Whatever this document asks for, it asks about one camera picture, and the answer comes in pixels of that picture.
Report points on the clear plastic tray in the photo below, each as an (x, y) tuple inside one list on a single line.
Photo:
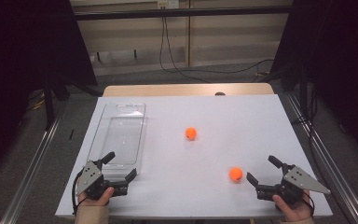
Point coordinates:
[(121, 137)]

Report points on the white wall socket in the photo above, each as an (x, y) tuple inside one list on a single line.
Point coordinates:
[(167, 4)]

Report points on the person's right hand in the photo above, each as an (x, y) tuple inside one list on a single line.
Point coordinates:
[(292, 211)]

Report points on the person's left hand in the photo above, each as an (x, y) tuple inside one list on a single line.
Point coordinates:
[(98, 200)]

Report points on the orange ball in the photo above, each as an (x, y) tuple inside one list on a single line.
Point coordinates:
[(236, 174), (191, 133)]

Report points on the aluminium floor rail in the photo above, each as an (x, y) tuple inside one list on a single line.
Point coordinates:
[(326, 161), (28, 177)]

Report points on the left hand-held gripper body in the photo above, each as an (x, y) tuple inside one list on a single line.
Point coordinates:
[(91, 180)]

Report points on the wooden table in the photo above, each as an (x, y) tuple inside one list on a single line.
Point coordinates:
[(167, 89)]

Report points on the small black floor item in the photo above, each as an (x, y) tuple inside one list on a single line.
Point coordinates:
[(71, 133)]

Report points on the dark curtain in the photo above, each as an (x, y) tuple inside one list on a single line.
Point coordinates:
[(18, 62), (338, 62)]

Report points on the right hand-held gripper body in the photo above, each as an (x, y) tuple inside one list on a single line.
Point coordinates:
[(292, 186)]

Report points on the small dark knob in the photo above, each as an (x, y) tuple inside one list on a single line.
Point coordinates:
[(220, 93)]

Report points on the white board sheet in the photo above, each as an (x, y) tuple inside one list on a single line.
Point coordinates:
[(199, 193)]

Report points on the black horizontal bar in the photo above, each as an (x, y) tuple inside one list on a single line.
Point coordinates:
[(183, 12)]

